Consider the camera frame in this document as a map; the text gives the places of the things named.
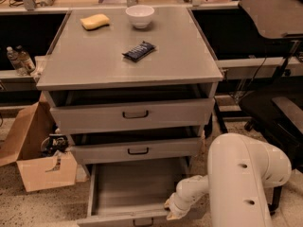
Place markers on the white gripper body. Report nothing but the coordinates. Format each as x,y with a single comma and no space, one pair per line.
178,202

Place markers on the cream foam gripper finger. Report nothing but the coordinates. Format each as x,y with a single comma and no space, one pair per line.
174,211

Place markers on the grey bottom drawer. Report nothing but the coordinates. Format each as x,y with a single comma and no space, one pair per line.
132,194

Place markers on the grey drawer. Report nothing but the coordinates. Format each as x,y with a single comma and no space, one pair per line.
132,116
132,194
122,146

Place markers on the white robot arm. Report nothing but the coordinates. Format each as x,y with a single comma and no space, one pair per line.
239,169

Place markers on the grey drawer cabinet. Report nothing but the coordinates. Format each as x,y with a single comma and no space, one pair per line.
88,67

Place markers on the grey middle drawer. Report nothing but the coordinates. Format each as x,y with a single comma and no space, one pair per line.
122,146

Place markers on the grey top drawer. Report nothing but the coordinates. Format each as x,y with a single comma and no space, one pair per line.
132,116

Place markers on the open cardboard box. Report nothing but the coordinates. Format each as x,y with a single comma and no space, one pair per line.
23,146

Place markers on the black office chair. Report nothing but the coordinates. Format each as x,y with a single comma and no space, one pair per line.
258,37

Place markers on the dark blue snack packet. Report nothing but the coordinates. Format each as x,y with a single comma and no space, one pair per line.
139,52

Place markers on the white ceramic bowl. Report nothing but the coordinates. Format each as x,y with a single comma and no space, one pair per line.
140,16

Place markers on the yellow sponge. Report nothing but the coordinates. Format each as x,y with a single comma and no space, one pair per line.
95,21

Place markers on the brown plastic bottle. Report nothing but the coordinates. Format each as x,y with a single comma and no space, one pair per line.
25,59

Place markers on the clear plastic bottle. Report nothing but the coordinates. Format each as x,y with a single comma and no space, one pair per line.
15,62

